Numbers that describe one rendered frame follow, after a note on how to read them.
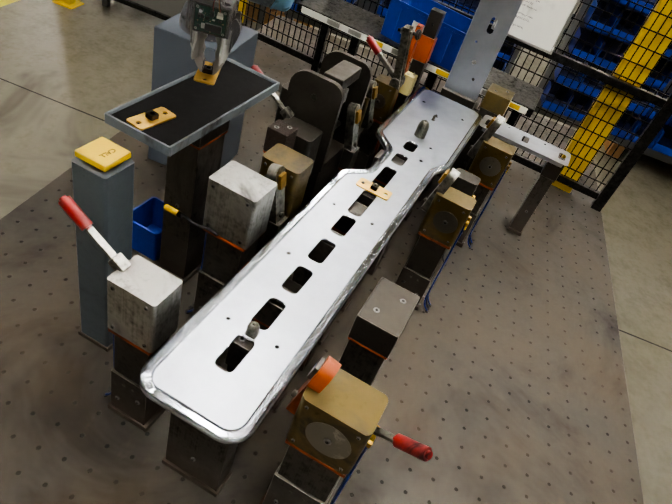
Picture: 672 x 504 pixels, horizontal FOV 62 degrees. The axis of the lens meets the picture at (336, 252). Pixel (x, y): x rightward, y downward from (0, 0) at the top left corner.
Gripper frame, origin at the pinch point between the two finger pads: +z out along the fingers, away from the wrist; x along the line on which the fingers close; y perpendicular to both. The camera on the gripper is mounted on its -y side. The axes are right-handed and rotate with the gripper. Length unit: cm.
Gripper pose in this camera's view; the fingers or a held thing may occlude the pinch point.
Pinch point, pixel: (208, 64)
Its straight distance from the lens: 111.6
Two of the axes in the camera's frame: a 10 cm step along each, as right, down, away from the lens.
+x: 9.7, 2.0, 1.6
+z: -2.6, 7.1, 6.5
